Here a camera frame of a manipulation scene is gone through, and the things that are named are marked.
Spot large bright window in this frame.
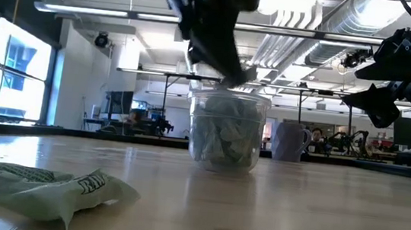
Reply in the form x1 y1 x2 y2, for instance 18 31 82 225
0 16 61 127

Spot silver ventilation duct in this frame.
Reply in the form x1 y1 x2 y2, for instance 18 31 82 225
304 0 409 75

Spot long green white Truvia packet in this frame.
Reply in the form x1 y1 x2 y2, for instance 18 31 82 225
0 161 75 206

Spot black ceiling camera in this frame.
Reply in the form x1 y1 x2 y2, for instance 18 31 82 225
339 46 374 71
93 30 111 50

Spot white ribbed ceiling panels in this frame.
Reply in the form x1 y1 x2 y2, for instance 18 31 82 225
250 5 319 73

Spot grey faceted mug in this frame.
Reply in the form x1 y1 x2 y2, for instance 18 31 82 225
269 120 314 165

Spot red desk object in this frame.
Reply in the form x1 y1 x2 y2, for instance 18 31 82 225
372 136 393 149

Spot long ceiling light rail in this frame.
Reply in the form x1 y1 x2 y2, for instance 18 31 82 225
33 0 385 49

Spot person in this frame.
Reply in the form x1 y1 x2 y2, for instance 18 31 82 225
310 126 327 144

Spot black table edge rail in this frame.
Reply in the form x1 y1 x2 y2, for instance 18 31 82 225
0 119 411 179

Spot clear plastic cup bin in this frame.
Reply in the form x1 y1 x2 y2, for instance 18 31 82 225
180 86 272 177

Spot black metal frame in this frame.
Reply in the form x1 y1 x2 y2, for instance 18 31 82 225
111 66 411 147

